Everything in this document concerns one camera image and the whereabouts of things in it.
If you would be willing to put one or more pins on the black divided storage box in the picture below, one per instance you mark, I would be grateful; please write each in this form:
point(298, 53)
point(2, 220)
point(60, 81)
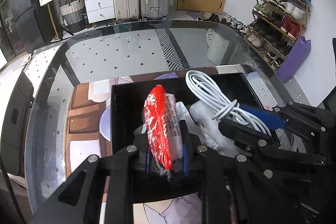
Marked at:
point(210, 172)

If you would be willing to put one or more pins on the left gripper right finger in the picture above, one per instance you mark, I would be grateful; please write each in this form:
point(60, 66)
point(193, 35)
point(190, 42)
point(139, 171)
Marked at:
point(188, 149)

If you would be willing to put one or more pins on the red printed plastic bag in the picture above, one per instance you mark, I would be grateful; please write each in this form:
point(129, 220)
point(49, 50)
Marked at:
point(163, 130)

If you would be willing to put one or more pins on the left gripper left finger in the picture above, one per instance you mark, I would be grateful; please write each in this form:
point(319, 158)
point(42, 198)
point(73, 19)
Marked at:
point(145, 159)

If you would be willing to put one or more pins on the black chair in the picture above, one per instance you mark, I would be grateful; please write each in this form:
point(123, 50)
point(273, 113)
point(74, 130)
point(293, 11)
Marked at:
point(14, 122)

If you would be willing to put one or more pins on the purple bag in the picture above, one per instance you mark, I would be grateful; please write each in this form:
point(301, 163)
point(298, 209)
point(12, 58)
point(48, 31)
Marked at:
point(294, 59)

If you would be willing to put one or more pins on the wooden shoe rack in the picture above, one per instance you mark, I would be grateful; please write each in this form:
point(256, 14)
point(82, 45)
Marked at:
point(276, 26)

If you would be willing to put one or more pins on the white foam sheet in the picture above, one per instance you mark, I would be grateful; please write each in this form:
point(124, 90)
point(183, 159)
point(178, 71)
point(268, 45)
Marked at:
point(199, 122)

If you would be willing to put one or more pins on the striped laundry basket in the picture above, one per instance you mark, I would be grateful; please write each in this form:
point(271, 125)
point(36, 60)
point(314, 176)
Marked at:
point(72, 13)

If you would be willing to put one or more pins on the black refrigerator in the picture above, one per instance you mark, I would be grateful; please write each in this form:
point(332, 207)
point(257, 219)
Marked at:
point(25, 26)

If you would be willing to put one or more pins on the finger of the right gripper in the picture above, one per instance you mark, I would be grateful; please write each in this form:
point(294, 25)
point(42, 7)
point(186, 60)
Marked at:
point(271, 119)
point(243, 136)

